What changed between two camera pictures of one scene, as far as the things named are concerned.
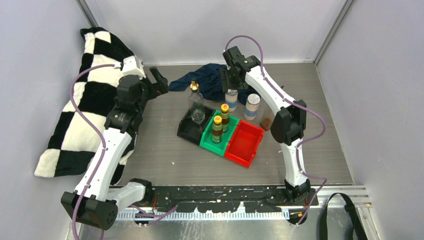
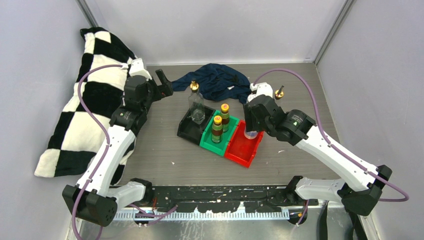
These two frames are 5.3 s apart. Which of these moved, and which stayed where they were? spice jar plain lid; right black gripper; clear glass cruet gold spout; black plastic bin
Moved: right black gripper; spice jar plain lid
Stayed: black plastic bin; clear glass cruet gold spout
